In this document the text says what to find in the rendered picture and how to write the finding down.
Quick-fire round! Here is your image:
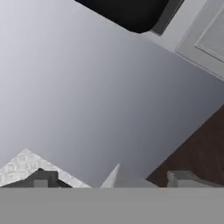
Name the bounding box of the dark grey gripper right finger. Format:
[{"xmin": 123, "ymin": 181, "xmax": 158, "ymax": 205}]
[{"xmin": 166, "ymin": 170, "xmax": 224, "ymax": 189}]

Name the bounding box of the grey microwave door, black window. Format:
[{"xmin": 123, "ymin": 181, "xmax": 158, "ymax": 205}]
[{"xmin": 0, "ymin": 0, "xmax": 224, "ymax": 189}]

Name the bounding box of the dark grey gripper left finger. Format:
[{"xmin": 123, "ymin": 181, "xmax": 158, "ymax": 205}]
[{"xmin": 1, "ymin": 167, "xmax": 74, "ymax": 189}]

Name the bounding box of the pale grey cupboard door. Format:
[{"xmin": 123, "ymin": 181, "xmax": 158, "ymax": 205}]
[{"xmin": 174, "ymin": 0, "xmax": 224, "ymax": 81}]

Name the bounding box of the pale grey pointed block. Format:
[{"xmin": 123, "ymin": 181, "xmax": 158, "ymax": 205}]
[{"xmin": 100, "ymin": 163, "xmax": 158, "ymax": 189}]

